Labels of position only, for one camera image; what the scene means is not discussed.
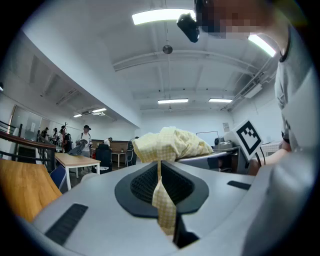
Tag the person's right forearm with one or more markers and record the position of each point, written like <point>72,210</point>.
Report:
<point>273,157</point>

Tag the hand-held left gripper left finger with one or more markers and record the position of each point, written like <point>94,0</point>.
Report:
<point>105,225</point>

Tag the blue chair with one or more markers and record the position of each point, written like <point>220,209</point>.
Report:
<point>58,176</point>

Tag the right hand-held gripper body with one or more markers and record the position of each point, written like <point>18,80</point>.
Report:
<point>235,142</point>

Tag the ceiling fan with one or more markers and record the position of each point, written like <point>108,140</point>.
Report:
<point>170,109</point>

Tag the person's head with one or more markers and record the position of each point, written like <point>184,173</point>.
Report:
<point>262,15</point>

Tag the ceiling light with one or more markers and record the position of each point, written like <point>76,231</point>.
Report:
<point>172,101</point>
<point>77,115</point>
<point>162,16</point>
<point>262,45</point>
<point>220,100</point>
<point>99,110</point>

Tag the wooden coat rack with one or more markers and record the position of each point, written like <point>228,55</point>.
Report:
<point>65,125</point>

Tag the whiteboard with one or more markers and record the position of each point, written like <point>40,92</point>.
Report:
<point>207,137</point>

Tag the wooden table with white legs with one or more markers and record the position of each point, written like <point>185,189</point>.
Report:
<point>75,160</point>

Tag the dark work apron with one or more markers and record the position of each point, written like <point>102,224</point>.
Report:
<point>76,150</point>

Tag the person's gray shirt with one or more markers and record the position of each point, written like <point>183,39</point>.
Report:
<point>295,82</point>

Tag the round hanging ceiling fixture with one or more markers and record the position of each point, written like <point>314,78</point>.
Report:
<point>167,49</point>

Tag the yellow checked clothes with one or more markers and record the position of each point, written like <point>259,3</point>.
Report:
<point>175,142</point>

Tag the wall poster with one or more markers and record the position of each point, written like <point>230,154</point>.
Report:
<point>226,127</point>

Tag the white air conditioner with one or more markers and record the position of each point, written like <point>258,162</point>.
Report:
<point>253,91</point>

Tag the black stair railing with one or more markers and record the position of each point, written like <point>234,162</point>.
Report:
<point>27,153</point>

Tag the brown wooden wall panel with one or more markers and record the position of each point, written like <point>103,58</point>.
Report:
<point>120,145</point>

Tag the gray machine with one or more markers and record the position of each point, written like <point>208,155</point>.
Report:
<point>221,143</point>

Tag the small white desk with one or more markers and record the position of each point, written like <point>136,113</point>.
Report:
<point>118,152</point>

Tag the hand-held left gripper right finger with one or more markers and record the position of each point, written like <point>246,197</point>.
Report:
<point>215,215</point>

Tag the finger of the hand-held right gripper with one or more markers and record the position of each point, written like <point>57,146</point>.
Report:
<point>195,160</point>

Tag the black head camera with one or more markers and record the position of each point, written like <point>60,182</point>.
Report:
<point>188,27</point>

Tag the black office chair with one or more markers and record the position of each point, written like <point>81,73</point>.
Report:
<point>103,155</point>

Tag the orange wooden desk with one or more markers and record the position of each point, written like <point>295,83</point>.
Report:
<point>22,185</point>

